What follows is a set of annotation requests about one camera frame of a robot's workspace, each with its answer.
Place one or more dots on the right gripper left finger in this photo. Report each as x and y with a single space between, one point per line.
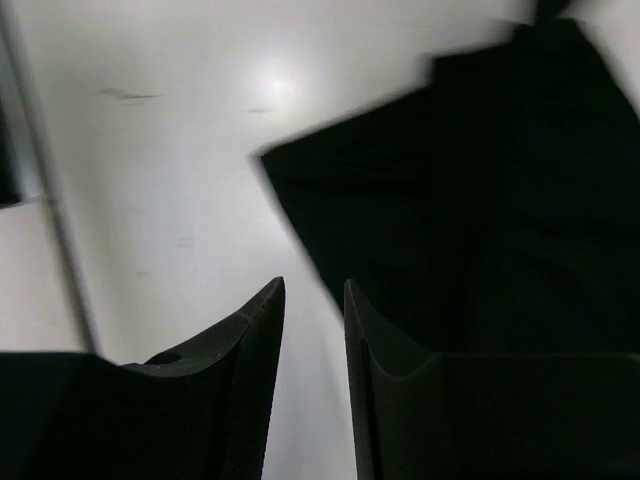
199 410

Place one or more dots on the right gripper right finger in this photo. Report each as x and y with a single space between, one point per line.
433 415

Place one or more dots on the black shorts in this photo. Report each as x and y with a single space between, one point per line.
494 209

